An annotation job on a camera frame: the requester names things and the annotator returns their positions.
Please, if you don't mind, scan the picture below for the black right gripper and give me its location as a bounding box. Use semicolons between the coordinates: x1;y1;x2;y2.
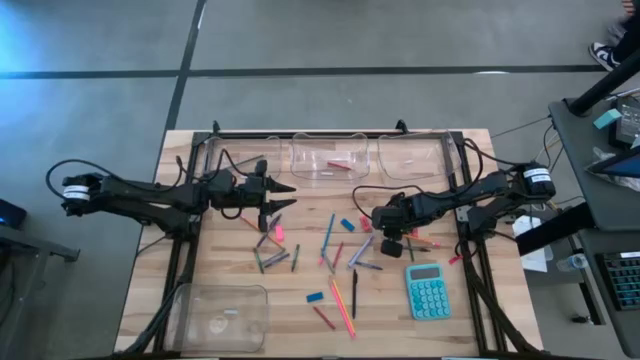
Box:
370;192;419;260

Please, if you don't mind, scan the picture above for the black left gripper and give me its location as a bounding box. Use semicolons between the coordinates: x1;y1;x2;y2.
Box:
208;158;298;233

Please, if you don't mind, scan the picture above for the purple crayon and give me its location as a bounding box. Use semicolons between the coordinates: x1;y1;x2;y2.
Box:
256;213;283;249
263;253;291;270

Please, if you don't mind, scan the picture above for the orange pencil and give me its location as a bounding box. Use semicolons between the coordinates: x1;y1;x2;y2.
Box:
238;215;287;250
402;233;443;249

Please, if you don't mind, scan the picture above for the silver purple pen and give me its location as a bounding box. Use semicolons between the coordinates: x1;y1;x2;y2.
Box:
347;234;376;270

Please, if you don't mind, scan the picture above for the grey-green pencil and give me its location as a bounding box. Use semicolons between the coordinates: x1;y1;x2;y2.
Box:
232;154;266;169

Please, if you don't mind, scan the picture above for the blue pencil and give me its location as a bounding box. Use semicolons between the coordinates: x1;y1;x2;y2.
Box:
318;212;337;267

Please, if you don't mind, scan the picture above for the yellow pencil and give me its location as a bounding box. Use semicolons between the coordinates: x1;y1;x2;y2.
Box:
330;277;358;338

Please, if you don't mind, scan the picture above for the clear plastic bin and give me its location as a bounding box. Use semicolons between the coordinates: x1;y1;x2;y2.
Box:
289;131;371;189
202;134;284;187
376;130;462;182

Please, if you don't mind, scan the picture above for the teal calculator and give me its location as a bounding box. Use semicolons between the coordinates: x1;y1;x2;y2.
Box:
404;263;453;322

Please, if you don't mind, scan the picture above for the pink pencil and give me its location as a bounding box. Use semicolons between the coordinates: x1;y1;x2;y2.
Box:
328;282;356;341

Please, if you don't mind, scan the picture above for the large clear plastic tray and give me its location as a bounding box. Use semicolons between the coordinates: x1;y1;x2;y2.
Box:
163;283;270;354

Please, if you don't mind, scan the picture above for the white paper sheet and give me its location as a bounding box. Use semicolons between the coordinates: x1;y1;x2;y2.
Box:
510;213;555;274

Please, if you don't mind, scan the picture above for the clear water bottle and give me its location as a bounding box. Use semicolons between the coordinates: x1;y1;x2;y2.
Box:
555;252;589;273

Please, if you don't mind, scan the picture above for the black standing desk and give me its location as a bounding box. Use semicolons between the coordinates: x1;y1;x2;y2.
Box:
514;97;640;359

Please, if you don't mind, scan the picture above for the computer monitor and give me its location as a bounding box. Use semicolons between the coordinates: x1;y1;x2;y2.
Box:
584;145;640;180

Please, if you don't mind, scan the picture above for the teal box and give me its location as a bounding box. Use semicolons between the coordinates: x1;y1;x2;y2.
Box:
592;108;623;131

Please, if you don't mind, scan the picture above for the crumpled plastic bag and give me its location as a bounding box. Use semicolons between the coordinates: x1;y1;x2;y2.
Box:
591;144;640;194

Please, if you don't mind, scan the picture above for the black keyboard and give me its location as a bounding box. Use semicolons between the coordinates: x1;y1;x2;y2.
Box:
596;250;640;312

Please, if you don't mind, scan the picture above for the black monitor pole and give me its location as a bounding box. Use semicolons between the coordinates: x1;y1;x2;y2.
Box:
568;49;640;118

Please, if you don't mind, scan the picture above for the black electronic device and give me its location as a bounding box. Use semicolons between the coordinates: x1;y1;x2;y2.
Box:
613;96;640;150

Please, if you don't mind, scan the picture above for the black device blue light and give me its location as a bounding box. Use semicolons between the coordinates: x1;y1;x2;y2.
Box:
0;198;28;231

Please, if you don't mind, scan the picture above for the person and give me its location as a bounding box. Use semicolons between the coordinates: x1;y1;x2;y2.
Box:
587;0;640;72

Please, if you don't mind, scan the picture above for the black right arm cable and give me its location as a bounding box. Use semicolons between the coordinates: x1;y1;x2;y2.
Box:
351;183;426;221

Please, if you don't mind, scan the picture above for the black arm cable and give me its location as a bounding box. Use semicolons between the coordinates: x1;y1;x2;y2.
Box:
44;157;184;202
351;183;426;221

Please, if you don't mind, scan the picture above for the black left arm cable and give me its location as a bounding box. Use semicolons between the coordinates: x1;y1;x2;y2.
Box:
44;157;184;202

